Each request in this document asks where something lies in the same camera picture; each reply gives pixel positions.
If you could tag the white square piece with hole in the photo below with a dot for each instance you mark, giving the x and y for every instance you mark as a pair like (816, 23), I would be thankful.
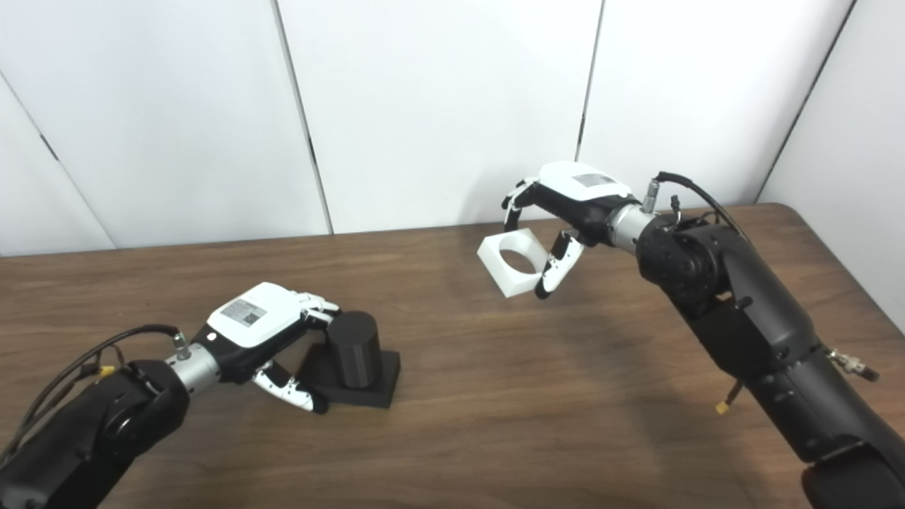
(495, 265)

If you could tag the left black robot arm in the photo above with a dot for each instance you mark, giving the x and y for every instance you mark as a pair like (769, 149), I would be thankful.
(78, 438)

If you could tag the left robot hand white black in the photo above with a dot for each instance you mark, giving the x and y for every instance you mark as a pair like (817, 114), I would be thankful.
(254, 318)

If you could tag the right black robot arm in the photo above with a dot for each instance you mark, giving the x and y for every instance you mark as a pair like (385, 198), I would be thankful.
(756, 318)

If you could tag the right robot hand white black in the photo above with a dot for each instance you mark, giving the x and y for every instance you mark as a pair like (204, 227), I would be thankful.
(580, 191)

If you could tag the black cylindrical peg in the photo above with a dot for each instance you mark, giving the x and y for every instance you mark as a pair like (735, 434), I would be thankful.
(357, 350)

